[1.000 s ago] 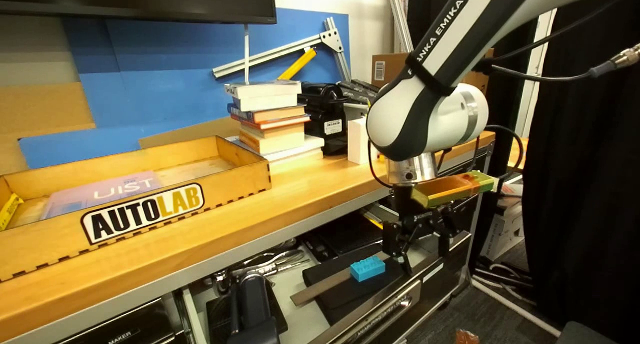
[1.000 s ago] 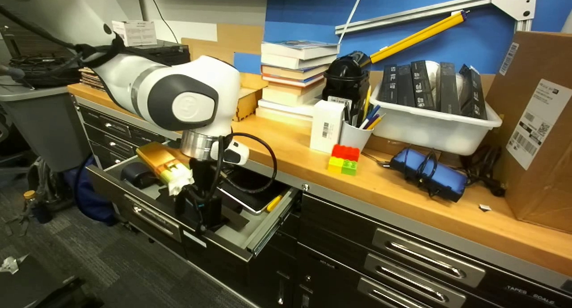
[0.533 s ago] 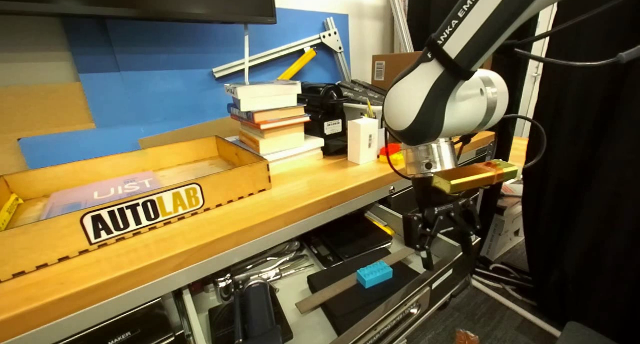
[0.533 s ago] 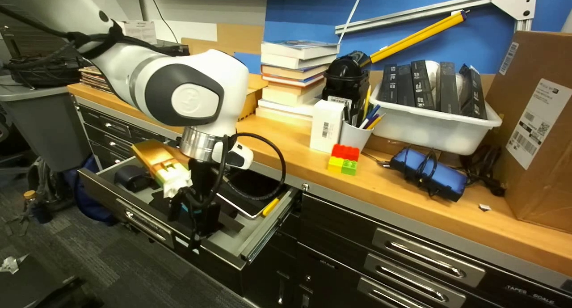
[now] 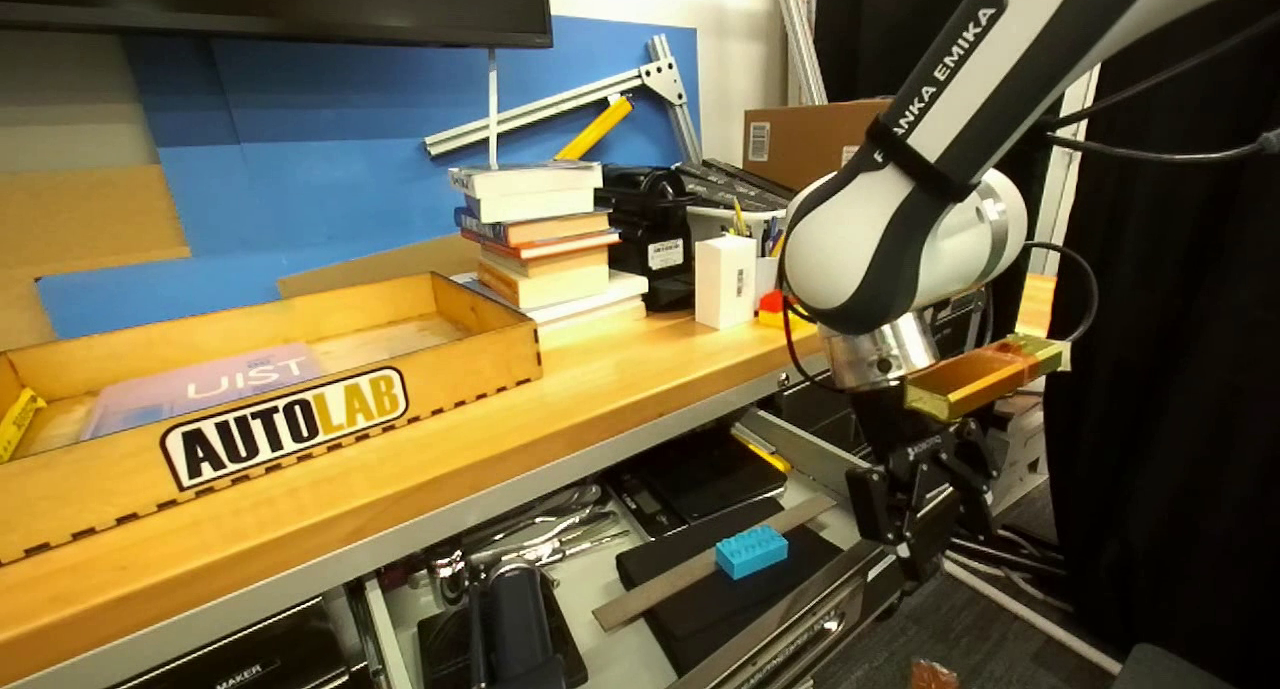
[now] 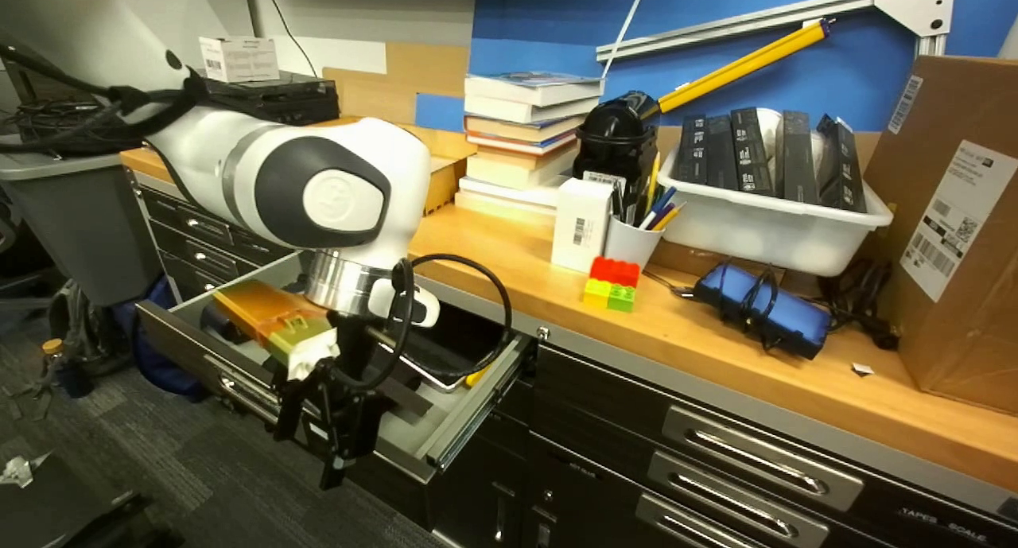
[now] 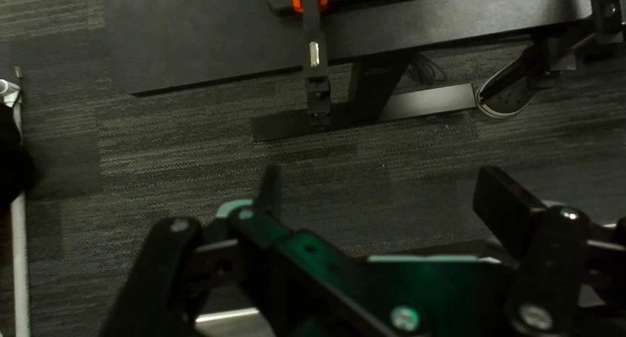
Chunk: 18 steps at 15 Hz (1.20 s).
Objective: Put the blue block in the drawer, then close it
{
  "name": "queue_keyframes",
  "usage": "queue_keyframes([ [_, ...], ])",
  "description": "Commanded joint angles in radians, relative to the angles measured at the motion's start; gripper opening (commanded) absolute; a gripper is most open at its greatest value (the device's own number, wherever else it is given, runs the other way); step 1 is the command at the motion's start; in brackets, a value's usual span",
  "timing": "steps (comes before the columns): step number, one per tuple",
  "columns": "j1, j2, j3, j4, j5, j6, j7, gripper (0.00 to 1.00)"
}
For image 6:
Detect white cup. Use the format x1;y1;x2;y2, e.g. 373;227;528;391
604;214;666;271

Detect black cable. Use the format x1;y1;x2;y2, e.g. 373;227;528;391
818;256;901;352
261;0;320;78

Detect crumpled paper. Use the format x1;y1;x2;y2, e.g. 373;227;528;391
0;451;53;489

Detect blue bag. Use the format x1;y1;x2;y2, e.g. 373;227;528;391
111;276;209;399

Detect silver tablet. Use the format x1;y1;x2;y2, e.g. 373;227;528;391
370;325;472;394

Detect wooden box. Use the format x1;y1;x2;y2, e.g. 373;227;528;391
423;154;472;216

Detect blue pouch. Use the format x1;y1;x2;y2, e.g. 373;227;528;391
694;262;833;360

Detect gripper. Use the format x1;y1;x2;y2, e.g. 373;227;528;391
273;313;398;491

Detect white carton with barcode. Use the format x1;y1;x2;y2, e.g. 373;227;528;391
550;177;614;274

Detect large cardboard box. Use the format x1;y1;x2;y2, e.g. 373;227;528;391
862;54;1018;418

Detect silver drawer handle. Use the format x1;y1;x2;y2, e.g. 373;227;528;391
635;492;768;548
178;209;233;244
647;450;830;548
203;353;281;423
185;241;240;276
662;405;865;514

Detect heap of pens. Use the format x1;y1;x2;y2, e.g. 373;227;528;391
611;154;686;231

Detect yellow pole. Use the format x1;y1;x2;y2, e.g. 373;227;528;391
656;18;833;115

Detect row of black boxes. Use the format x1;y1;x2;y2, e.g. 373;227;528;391
676;107;868;214

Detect stack of black devices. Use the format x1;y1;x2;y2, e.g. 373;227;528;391
197;71;341;128

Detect small white box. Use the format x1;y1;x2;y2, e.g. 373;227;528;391
198;36;282;84

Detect stack of books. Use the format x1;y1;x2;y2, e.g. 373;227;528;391
455;71;605;216

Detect open grey drawer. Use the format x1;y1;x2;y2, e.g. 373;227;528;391
135;250;538;485

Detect grey backpack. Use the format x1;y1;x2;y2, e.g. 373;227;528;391
46;278;136;376

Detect white plastic tub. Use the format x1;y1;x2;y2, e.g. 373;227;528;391
656;146;894;278

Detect red toy block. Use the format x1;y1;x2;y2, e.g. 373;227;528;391
589;256;642;289

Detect black round device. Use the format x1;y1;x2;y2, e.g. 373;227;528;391
572;91;662;208

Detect orange and green plastic box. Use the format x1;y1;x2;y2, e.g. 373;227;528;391
211;280;340;382

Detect grey bin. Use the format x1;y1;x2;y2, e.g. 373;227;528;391
0;149;165;308

